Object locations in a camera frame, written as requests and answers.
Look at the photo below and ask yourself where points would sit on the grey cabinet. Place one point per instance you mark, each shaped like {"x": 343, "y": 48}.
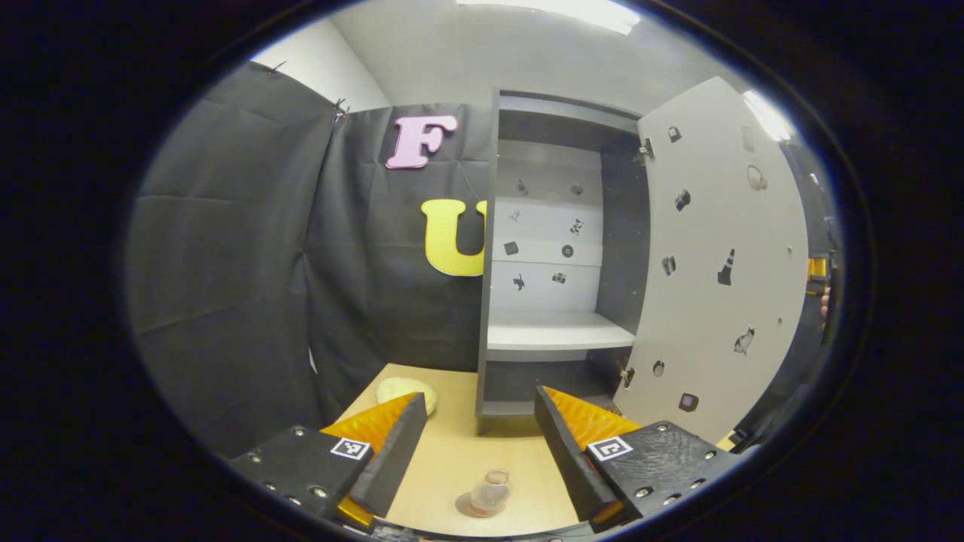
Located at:
{"x": 557, "y": 331}

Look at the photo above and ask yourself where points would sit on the light grey cabinet door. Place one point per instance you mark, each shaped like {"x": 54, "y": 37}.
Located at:
{"x": 715, "y": 226}

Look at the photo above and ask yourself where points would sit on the black backdrop cloth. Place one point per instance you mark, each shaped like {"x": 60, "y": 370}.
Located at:
{"x": 241, "y": 278}

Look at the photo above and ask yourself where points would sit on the pale yellow round pad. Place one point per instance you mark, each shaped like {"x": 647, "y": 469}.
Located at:
{"x": 403, "y": 391}

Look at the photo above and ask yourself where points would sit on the ceiling light panel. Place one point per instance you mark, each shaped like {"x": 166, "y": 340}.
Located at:
{"x": 768, "y": 114}
{"x": 557, "y": 11}

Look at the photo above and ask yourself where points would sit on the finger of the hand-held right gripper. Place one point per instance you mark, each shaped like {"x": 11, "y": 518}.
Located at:
{"x": 817, "y": 268}

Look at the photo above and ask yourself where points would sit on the clear plastic bottle red label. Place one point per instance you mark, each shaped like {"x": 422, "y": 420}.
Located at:
{"x": 491, "y": 493}

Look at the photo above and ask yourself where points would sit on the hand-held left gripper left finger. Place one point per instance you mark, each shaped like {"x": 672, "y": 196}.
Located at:
{"x": 392, "y": 459}

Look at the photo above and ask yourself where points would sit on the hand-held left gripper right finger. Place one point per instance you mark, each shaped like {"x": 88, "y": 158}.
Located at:
{"x": 571, "y": 463}

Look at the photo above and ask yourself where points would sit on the round brown coaster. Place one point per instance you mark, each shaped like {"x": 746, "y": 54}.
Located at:
{"x": 464, "y": 506}

